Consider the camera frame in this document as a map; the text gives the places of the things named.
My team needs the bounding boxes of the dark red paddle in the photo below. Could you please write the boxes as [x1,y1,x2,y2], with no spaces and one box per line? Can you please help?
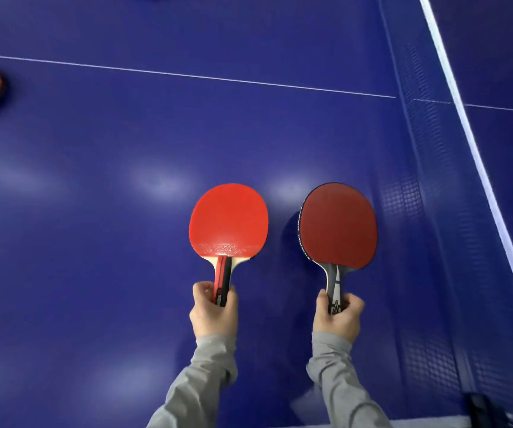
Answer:
[297,182,379,316]

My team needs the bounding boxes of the person's right forearm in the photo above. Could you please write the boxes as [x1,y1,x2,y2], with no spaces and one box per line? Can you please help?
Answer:
[305,332,393,428]

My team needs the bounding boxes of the blue table tennis net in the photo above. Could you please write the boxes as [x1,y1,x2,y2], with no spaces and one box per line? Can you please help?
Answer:
[377,0,513,428]

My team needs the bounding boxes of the black net post clamp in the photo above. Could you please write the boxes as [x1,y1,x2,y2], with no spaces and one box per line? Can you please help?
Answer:
[463,392,512,428]

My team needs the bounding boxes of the person's left hand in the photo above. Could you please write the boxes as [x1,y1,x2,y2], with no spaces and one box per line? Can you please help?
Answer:
[188,280,239,339]

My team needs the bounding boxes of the person's left forearm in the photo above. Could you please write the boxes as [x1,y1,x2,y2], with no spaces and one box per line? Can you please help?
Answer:
[146,333,239,428]

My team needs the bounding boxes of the person's right hand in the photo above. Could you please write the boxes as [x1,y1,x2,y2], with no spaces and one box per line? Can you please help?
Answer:
[312,288,366,345]

